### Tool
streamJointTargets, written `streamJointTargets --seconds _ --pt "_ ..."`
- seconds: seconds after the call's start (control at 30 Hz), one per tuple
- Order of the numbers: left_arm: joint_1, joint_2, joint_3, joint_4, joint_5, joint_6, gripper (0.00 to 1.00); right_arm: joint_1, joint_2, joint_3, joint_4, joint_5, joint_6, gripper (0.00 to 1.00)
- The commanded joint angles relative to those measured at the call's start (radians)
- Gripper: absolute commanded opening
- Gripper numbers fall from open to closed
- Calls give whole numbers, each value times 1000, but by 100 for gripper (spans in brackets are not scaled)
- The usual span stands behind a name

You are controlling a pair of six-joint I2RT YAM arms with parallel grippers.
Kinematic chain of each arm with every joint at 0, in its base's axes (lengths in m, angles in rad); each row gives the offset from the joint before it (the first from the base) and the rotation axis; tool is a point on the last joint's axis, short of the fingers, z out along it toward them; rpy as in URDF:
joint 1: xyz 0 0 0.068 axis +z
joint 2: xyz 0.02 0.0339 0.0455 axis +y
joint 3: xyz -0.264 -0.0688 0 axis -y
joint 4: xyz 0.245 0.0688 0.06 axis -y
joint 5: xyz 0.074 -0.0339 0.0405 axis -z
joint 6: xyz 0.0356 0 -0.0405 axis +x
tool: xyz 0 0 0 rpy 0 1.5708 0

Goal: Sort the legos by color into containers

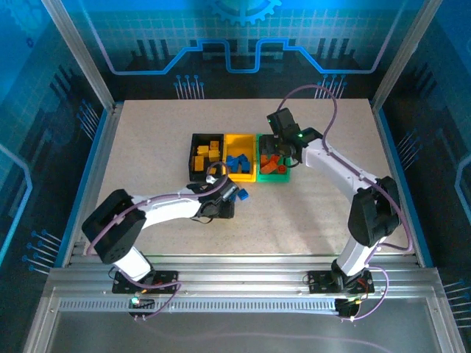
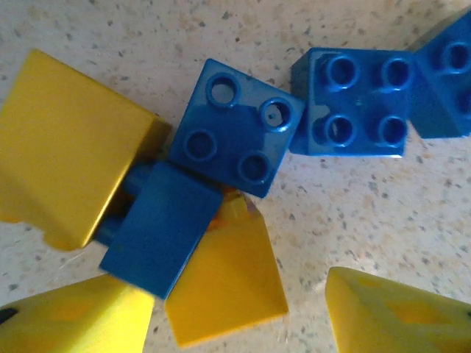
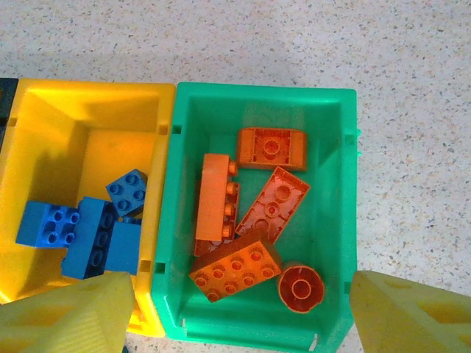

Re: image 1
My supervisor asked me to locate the blue table side panel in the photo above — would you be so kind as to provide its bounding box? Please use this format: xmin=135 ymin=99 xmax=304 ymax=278
xmin=54 ymin=108 xmax=111 ymax=268
xmin=375 ymin=108 xmax=437 ymax=268

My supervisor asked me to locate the aluminium frame upright post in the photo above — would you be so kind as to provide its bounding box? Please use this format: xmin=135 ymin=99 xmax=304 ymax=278
xmin=371 ymin=0 xmax=442 ymax=111
xmin=42 ymin=0 xmax=117 ymax=111

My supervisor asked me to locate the yellow plastic storage bin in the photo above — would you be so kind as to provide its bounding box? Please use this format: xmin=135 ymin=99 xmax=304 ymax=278
xmin=223 ymin=133 xmax=258 ymax=184

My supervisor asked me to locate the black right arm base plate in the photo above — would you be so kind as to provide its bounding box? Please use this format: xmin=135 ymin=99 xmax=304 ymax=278
xmin=307 ymin=270 xmax=375 ymax=295

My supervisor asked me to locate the aluminium frame cross beam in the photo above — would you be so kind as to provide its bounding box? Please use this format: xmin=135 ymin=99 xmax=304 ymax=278
xmin=46 ymin=255 xmax=442 ymax=299

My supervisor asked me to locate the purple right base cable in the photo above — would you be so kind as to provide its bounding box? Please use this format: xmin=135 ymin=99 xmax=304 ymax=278
xmin=340 ymin=266 xmax=390 ymax=323

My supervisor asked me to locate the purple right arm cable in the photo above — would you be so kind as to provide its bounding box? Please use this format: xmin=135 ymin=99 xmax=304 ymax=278
xmin=275 ymin=84 xmax=415 ymax=254

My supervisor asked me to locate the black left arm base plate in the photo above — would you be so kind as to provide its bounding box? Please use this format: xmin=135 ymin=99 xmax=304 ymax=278
xmin=111 ymin=270 xmax=180 ymax=295

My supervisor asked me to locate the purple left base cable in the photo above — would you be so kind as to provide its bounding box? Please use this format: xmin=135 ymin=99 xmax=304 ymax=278
xmin=106 ymin=268 xmax=184 ymax=323

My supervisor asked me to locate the green plastic storage bin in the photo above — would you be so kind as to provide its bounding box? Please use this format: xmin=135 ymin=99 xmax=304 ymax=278
xmin=255 ymin=133 xmax=291 ymax=184

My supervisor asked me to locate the slotted grey cable duct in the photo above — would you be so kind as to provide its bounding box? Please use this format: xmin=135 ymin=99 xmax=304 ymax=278
xmin=58 ymin=299 xmax=338 ymax=313

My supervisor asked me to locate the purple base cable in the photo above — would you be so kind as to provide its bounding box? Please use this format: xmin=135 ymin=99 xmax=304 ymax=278
xmin=340 ymin=266 xmax=390 ymax=323
xmin=106 ymin=268 xmax=184 ymax=323

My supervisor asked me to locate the right controller board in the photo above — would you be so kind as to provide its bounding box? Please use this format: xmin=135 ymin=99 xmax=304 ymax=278
xmin=335 ymin=298 xmax=364 ymax=319

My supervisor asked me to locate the black plastic storage bin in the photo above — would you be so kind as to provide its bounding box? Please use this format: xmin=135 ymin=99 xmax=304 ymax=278
xmin=188 ymin=132 xmax=226 ymax=182

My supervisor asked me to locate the left controller board with LED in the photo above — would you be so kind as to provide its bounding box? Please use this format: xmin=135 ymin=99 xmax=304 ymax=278
xmin=128 ymin=296 xmax=155 ymax=310

